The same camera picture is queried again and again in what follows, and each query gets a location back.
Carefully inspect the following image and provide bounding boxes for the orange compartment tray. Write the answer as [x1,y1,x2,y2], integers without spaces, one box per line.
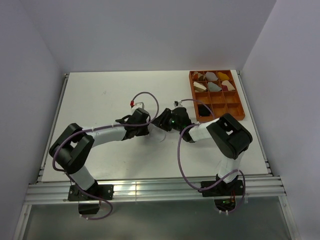
[188,70,246,122]

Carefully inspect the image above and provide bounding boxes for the black sock white stripes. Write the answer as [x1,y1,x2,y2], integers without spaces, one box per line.
[198,104,212,117]

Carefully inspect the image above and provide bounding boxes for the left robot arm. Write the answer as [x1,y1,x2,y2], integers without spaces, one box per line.
[49,107,150,200]

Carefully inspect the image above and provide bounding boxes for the white brown rolled sock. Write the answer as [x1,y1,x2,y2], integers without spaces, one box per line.
[193,81,207,93]

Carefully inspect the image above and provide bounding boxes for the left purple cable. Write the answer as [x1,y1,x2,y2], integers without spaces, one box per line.
[51,91,161,221]

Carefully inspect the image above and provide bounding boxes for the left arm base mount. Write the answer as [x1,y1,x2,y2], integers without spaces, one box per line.
[67,184,114,202]

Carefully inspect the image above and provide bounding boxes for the aluminium front rail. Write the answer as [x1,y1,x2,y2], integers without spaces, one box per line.
[23,175,286,205]

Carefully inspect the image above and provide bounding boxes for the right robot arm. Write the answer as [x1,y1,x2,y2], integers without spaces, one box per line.
[152,107,253,195]

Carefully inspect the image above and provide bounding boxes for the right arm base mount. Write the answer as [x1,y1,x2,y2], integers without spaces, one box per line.
[199,179,245,197]

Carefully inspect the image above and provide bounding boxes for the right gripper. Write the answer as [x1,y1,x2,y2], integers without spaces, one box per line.
[151,107,183,132]

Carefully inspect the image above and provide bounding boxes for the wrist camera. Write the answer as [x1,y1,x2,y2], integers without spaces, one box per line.
[173,100,184,108]
[130,100,145,109]

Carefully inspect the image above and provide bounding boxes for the pink maroon rolled sock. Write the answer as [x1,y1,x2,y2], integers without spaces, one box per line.
[221,80,236,92]

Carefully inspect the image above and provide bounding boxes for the grey white rolled sock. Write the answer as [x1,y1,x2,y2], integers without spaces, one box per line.
[205,71,219,82]

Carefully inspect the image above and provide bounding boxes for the grey teal rolled sock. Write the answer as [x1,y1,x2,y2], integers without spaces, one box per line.
[207,81,222,92]

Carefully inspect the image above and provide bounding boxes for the brown orange rolled sock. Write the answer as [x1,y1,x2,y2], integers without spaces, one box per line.
[191,71,206,82]

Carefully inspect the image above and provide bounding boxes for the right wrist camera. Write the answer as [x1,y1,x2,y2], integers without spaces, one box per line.
[173,100,184,108]

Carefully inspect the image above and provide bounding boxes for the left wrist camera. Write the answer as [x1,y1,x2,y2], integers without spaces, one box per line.
[130,100,145,109]

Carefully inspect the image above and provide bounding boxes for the yellow rolled sock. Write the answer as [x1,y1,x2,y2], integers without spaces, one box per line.
[217,71,230,81]

